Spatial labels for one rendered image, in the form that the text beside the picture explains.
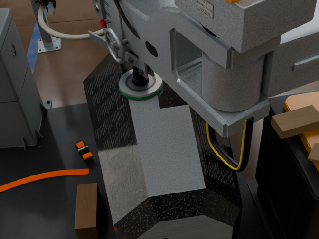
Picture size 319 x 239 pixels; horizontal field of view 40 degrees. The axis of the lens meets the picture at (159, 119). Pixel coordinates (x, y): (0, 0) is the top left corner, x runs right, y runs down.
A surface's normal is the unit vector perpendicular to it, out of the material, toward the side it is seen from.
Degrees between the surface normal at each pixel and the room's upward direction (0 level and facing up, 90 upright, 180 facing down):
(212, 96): 90
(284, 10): 90
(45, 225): 0
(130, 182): 45
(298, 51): 90
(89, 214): 0
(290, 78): 90
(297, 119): 0
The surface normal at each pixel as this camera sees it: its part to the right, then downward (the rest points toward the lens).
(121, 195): -0.73, -0.37
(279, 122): -0.07, -0.70
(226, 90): -0.30, 0.69
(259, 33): 0.54, 0.58
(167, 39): -0.84, 0.42
